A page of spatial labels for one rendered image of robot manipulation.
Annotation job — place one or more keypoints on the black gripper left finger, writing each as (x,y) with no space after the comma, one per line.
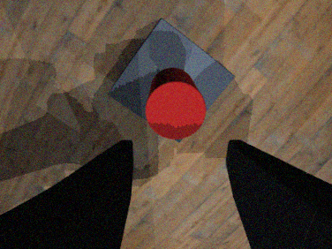
(86,210)

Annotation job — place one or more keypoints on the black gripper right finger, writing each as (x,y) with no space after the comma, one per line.
(280,205)

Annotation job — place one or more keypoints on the red cylinder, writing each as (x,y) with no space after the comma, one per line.
(175,108)

